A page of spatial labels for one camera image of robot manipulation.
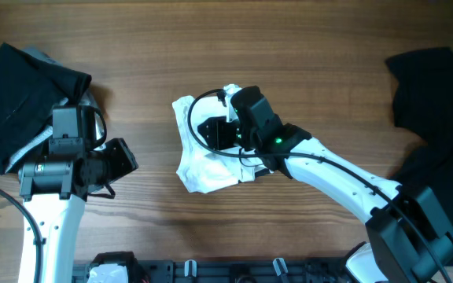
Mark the white t-shirt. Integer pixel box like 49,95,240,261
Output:
172,84,271,193

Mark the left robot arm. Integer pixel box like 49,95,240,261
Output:
18,105,138,282

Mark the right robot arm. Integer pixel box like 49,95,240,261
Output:
187,85,453,282

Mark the black folded garment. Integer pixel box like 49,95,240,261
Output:
0,43,92,175

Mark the black garment on right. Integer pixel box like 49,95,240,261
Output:
384,46,453,267

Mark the right black cable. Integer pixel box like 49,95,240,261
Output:
186,88,453,283

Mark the black cable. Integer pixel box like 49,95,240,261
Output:
0,171,45,283
186,88,453,283

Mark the left black cable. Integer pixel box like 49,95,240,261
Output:
0,171,45,283

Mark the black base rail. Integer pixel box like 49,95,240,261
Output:
72,251,353,283

